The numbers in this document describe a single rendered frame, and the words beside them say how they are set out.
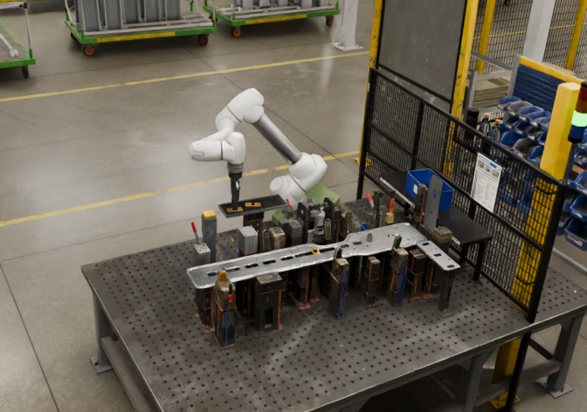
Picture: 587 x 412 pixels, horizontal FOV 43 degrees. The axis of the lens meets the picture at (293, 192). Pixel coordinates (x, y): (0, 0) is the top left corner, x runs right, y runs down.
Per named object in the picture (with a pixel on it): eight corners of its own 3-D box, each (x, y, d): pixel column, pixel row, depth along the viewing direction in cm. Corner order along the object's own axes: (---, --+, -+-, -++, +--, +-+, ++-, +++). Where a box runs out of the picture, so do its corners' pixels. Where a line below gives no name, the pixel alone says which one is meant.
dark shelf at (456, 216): (461, 247, 416) (462, 243, 415) (378, 179, 487) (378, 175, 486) (493, 240, 425) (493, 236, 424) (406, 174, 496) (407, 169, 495)
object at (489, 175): (493, 215, 421) (502, 166, 407) (468, 197, 439) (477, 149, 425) (495, 215, 422) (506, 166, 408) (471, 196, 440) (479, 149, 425)
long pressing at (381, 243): (197, 293, 368) (197, 291, 367) (183, 270, 385) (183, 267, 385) (430, 242, 422) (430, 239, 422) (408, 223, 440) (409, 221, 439)
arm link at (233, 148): (244, 155, 400) (219, 156, 398) (245, 128, 393) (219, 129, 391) (246, 164, 391) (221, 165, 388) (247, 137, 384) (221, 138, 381)
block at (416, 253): (409, 302, 419) (415, 260, 406) (398, 291, 428) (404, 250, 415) (423, 298, 423) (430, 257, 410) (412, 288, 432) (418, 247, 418)
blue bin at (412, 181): (427, 212, 444) (430, 193, 438) (403, 189, 469) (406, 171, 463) (452, 209, 449) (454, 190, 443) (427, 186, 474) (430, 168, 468)
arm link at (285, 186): (279, 202, 484) (259, 185, 469) (300, 184, 482) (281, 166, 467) (288, 216, 472) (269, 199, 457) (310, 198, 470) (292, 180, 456)
